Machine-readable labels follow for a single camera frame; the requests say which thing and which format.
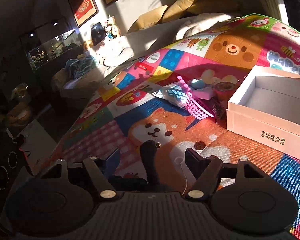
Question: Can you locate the black cap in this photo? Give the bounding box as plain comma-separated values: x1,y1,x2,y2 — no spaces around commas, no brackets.
90,22,106,45

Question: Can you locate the colourful cartoon play mat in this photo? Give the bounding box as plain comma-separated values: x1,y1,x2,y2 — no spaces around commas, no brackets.
31,14,300,234

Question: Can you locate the beige armchair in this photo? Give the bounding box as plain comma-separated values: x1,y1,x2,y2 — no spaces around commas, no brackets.
51,55,103,105

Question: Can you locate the dark snack packet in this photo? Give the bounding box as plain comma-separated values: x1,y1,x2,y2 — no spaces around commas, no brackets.
210,99,228,120

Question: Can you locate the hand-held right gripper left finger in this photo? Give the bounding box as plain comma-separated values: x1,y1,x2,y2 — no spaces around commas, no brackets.
41,148,121,200

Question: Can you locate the thin white cable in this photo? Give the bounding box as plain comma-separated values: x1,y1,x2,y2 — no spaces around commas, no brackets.
176,159,189,195

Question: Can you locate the pink plastic basket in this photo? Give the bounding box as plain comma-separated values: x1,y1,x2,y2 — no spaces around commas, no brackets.
185,91,215,120

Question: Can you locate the pale pink cardboard box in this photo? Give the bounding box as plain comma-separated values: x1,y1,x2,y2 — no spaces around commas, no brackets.
226,66,300,164

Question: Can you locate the yellow pillow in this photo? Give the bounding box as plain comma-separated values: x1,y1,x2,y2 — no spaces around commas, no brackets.
160,0,199,23
127,5,168,33
186,0,240,15

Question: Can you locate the white pink small box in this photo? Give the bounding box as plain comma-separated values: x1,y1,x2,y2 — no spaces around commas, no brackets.
192,87,216,100

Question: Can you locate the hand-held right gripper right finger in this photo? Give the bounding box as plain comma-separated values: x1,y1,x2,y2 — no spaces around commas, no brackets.
184,148,257,200

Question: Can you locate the cream blanket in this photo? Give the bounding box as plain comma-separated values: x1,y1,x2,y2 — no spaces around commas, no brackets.
175,12,233,42

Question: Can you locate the teddy bear plush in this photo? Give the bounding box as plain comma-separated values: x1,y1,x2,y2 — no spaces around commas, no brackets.
104,15,121,39

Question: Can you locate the pink bead string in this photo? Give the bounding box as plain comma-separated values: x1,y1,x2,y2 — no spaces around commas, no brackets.
178,77,193,93

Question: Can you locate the red round container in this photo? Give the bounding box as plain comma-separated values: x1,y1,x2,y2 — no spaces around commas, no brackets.
213,81,238,103

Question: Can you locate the glass display cabinet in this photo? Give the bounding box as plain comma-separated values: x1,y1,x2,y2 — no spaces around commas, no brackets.
20,17,77,72

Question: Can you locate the yellow ride-on toy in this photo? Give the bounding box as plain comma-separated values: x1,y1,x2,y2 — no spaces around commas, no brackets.
5,83,33,128

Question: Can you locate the white cushion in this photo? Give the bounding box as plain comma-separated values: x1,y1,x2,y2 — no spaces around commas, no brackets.
100,46,134,67

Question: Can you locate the blue blanket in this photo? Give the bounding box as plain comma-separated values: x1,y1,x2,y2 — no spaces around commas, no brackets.
65,55,97,79

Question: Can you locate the teal toy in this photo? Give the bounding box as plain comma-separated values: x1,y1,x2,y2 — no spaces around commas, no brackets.
190,78,206,90

